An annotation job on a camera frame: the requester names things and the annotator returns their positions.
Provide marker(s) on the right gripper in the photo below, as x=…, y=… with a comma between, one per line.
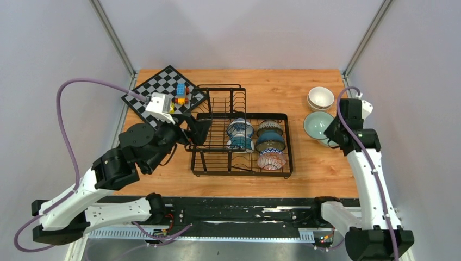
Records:
x=329, y=131

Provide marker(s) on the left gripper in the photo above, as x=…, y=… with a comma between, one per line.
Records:
x=199, y=128

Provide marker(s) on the white green striped bowl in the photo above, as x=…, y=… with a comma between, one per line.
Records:
x=316, y=123

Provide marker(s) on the cream white bowl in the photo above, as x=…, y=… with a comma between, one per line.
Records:
x=320, y=98

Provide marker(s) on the black wire dish rack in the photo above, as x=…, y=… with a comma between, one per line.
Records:
x=224, y=103

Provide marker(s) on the dark blue bowl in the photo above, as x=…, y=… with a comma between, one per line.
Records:
x=270, y=139

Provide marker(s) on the light green celadon bowl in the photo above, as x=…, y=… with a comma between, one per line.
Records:
x=328, y=143

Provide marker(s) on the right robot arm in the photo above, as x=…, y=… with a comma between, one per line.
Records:
x=378, y=234

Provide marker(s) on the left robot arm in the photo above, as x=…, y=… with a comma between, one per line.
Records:
x=141, y=149

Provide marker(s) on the yellow toy block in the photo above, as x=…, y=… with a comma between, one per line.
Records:
x=172, y=108

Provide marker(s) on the checkered board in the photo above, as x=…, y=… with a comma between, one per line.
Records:
x=165, y=82

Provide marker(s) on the blue floral white bowl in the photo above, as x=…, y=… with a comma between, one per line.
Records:
x=240, y=126

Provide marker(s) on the blue toy block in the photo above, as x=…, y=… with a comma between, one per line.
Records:
x=182, y=92

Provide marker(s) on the teal glazed bowl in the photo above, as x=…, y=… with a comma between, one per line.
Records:
x=240, y=144

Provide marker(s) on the brown patterned bowl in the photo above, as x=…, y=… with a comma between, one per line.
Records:
x=269, y=125

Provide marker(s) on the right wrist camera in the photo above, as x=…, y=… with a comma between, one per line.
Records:
x=367, y=107

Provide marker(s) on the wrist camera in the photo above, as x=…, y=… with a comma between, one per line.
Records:
x=159, y=107
x=367, y=107

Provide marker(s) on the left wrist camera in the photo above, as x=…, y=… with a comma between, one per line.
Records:
x=159, y=107

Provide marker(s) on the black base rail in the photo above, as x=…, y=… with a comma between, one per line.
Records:
x=240, y=219

